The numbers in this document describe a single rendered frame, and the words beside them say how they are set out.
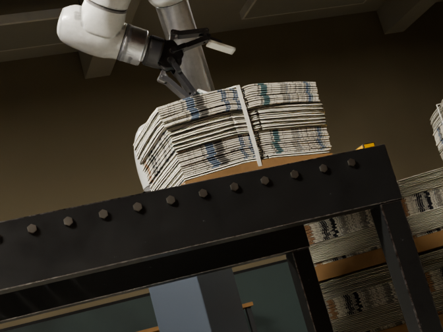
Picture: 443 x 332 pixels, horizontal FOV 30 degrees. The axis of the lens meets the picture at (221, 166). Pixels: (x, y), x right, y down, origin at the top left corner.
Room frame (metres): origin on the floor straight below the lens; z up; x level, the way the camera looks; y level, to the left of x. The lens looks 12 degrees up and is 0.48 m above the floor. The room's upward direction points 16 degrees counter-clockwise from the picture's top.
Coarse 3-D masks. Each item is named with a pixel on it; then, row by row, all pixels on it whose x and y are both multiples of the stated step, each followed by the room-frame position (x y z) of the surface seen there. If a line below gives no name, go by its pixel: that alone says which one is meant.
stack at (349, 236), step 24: (408, 192) 2.47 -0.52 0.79; (432, 192) 2.47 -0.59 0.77; (360, 216) 2.47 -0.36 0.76; (408, 216) 2.47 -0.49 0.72; (432, 216) 2.47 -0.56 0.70; (312, 240) 2.47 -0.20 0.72; (336, 240) 2.47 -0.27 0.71; (360, 240) 2.47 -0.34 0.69; (384, 264) 2.49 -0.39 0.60; (432, 264) 2.46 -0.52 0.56; (336, 288) 2.47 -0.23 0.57; (360, 288) 2.47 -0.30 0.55; (384, 288) 2.47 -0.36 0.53; (432, 288) 2.46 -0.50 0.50; (336, 312) 2.47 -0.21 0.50; (360, 312) 2.47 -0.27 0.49; (384, 312) 2.47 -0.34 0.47
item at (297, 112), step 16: (256, 96) 1.81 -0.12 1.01; (272, 96) 1.82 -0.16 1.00; (288, 96) 1.83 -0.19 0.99; (304, 96) 1.85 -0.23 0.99; (272, 112) 1.82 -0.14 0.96; (288, 112) 1.83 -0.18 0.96; (304, 112) 1.84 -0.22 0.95; (320, 112) 1.86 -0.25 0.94; (272, 128) 1.81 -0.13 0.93; (288, 128) 1.83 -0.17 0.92; (304, 128) 1.84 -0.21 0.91; (320, 128) 1.86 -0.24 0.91; (272, 144) 1.82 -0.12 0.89; (288, 144) 1.83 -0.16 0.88; (304, 144) 1.84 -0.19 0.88; (320, 144) 1.86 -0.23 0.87
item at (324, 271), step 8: (440, 232) 2.46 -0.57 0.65; (416, 240) 2.47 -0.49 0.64; (424, 240) 2.47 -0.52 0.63; (432, 240) 2.46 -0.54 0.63; (440, 240) 2.46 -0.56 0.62; (424, 248) 2.47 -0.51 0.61; (352, 256) 2.47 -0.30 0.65; (360, 256) 2.47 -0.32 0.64; (368, 256) 2.47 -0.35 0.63; (376, 256) 2.47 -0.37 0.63; (384, 256) 2.47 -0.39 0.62; (328, 264) 2.47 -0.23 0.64; (336, 264) 2.47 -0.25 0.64; (344, 264) 2.47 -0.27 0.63; (352, 264) 2.47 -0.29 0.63; (360, 264) 2.47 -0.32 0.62; (368, 264) 2.47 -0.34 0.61; (320, 272) 2.47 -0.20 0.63; (328, 272) 2.47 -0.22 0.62; (336, 272) 2.47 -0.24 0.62; (344, 272) 2.47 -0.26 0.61; (320, 280) 2.47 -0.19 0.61; (440, 320) 2.46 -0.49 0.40; (392, 328) 2.47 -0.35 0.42; (400, 328) 2.47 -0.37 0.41
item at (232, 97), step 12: (228, 96) 1.78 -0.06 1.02; (252, 96) 1.81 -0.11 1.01; (240, 108) 1.79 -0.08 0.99; (252, 108) 1.80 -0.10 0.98; (240, 120) 1.79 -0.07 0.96; (252, 120) 1.80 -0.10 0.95; (240, 132) 1.79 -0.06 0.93; (264, 144) 1.81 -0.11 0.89; (252, 156) 1.80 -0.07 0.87; (264, 156) 1.80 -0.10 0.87
